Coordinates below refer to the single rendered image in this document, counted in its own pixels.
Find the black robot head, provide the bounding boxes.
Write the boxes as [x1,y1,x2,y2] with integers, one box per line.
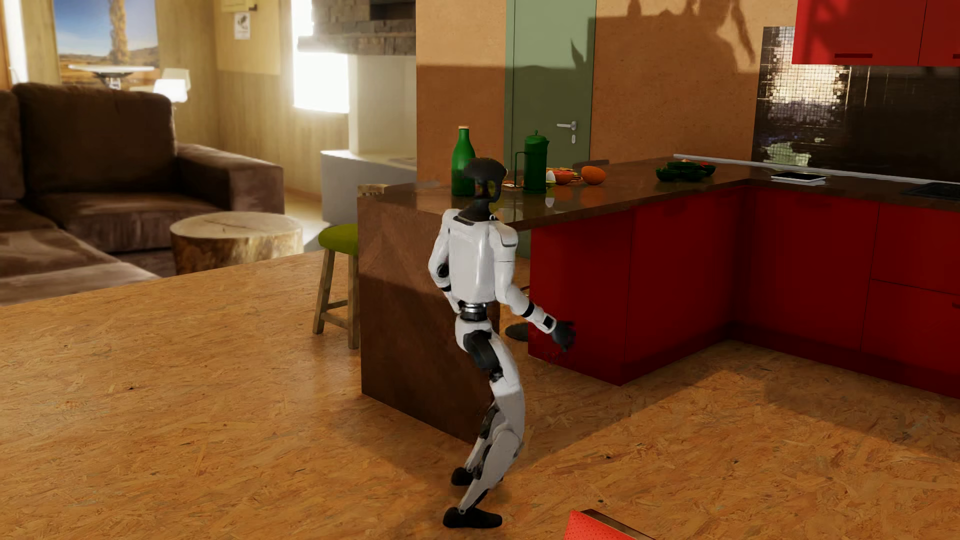
[462,157,509,222]

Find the white hearth bench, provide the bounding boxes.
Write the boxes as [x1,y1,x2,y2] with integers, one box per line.
[321,149,418,226]

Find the red wall cabinets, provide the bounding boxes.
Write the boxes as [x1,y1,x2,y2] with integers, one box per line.
[792,0,960,69]

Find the red box with wooden edge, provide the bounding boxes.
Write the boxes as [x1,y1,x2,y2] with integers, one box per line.
[564,508,655,540]

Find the green door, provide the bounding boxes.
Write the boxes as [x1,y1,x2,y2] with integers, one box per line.
[505,0,598,171]

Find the black cooktop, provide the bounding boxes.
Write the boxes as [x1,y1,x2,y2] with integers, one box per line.
[902,182,960,202]

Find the bright window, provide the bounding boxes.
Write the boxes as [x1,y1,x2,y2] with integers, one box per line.
[291,0,351,114]

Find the landscape wall painting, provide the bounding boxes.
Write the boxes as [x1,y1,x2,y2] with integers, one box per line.
[52,0,161,73]

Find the white lamp shade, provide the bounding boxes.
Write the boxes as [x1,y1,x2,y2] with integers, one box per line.
[153,67,192,105]

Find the brick fireplace hood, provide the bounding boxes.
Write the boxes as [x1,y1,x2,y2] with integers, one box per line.
[297,0,417,57]

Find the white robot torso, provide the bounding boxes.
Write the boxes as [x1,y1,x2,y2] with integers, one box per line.
[438,208,520,324]

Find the tree stump coffee table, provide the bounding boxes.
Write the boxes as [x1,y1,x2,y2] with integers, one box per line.
[169,211,305,277]

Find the green jug with handle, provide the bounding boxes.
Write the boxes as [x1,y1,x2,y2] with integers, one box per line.
[514,131,551,195]

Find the brown fabric sofa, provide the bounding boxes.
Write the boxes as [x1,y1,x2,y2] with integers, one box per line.
[0,82,286,306]

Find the red kitchen counter, wooden end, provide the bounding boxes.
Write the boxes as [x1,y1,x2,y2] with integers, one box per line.
[357,156,960,444]

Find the green cushioned wooden stool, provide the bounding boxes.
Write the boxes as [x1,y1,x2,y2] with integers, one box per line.
[312,223,361,351]

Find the green glass bottle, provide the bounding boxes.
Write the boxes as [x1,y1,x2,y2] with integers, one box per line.
[450,126,477,198]

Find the white robot leg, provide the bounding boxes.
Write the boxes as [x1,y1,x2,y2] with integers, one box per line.
[450,405,501,487]
[442,330,527,531]

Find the white left robot leg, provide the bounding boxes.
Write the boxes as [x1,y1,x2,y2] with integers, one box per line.
[450,405,501,487]

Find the white right robot leg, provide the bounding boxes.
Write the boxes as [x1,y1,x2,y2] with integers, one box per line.
[442,330,527,531]

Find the dark green salad bowl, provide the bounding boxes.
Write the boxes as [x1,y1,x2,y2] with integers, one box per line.
[655,160,717,183]

